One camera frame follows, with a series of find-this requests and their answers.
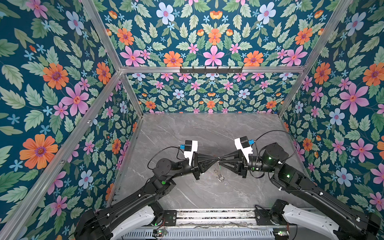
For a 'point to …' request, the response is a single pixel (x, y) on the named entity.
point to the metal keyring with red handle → (218, 164)
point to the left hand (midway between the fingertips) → (218, 160)
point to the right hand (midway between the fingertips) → (221, 160)
